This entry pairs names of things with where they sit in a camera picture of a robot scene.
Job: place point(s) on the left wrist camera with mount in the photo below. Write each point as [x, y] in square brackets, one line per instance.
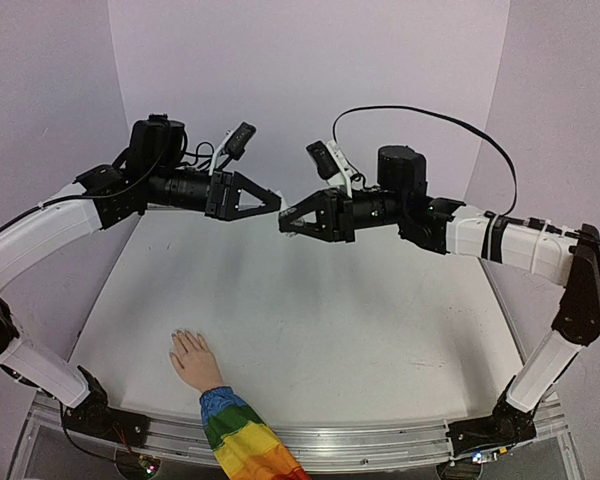
[232, 147]

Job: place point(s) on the rainbow striped sleeve forearm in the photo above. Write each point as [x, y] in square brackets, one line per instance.
[243, 444]

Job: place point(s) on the clear nail polish bottle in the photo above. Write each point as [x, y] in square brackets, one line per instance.
[292, 223]

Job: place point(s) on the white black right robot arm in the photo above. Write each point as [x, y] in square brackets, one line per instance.
[566, 257]

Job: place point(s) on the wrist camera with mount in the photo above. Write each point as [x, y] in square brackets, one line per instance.
[333, 166]
[232, 147]

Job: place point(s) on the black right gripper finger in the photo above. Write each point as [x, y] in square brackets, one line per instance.
[311, 230]
[312, 204]

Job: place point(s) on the aluminium front frame rail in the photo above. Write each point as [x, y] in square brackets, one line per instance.
[335, 449]

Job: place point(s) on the mannequin hand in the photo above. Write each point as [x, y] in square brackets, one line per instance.
[194, 362]

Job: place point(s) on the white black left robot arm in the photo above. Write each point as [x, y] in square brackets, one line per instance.
[149, 171]

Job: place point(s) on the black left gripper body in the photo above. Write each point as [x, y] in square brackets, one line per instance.
[216, 199]

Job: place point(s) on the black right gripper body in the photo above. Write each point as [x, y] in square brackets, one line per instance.
[343, 216]

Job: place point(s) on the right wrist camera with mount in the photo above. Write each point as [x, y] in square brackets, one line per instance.
[333, 166]

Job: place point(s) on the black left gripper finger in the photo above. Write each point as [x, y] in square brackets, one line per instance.
[257, 182]
[243, 210]

